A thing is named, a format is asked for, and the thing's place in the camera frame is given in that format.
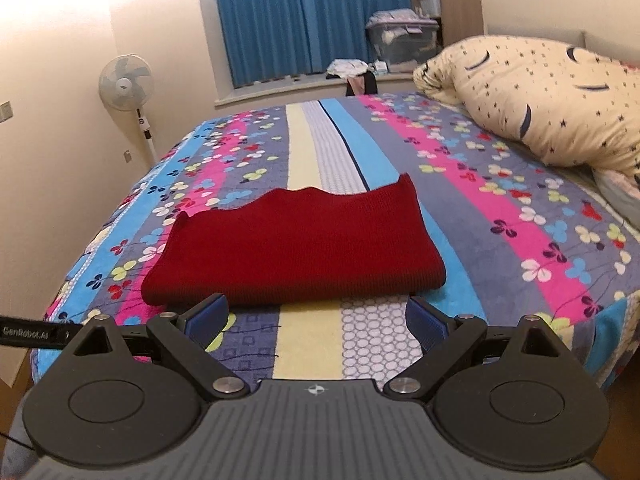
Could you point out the black pink chair back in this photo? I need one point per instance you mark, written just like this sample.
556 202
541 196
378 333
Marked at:
362 85

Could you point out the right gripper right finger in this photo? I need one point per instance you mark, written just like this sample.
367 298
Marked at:
453 363

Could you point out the blue curtain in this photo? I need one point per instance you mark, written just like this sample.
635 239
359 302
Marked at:
271 39

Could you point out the pile of white clothes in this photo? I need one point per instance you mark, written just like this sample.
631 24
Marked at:
345 68

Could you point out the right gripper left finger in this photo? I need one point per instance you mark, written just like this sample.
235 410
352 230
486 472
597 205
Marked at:
165 358

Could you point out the white wall socket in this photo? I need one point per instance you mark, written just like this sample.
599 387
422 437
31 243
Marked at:
6 111

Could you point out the cream star moon pillow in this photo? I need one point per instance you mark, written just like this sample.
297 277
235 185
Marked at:
567 105

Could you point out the red knit sweater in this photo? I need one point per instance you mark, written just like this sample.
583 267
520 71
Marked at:
298 246

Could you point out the white standing fan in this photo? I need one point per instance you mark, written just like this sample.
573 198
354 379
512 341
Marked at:
125 84

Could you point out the clear plastic storage bin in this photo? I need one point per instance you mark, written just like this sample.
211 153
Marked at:
402 39

